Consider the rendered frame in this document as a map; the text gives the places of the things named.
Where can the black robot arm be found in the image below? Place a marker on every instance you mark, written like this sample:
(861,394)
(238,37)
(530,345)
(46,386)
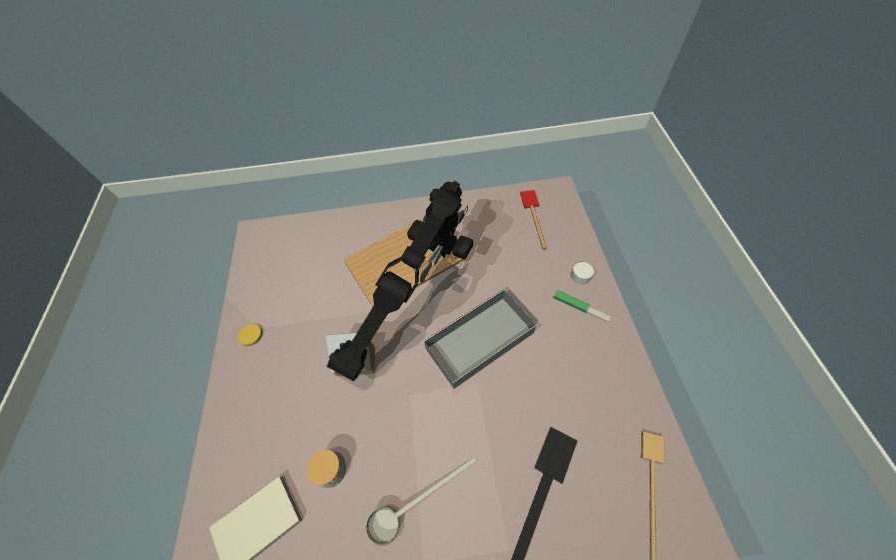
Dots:
(393,290)

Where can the cream short cylinder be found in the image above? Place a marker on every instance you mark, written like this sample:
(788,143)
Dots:
(582,273)

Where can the grey rectangular roasting tin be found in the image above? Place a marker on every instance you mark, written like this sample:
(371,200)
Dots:
(479,337)

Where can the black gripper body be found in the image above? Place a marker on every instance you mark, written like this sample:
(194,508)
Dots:
(461,247)

